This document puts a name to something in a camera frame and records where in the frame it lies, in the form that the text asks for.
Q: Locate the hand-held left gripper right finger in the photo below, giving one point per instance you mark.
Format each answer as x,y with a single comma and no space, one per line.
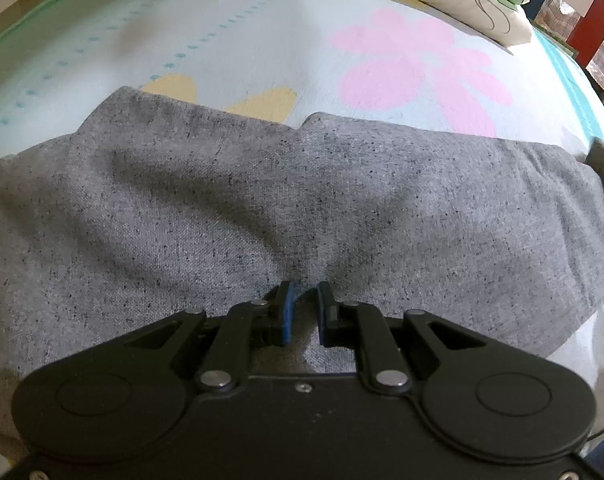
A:
324,312

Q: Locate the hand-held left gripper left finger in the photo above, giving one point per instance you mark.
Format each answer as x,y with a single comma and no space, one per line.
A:
289,311

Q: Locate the grey pants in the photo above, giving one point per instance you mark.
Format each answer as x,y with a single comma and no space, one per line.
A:
181,210

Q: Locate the floral bed sheet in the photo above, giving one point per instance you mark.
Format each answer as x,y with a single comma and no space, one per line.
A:
282,35

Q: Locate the dark blue post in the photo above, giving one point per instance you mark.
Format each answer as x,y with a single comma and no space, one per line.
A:
534,7

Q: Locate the red post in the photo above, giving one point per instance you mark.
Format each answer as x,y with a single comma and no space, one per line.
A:
589,32

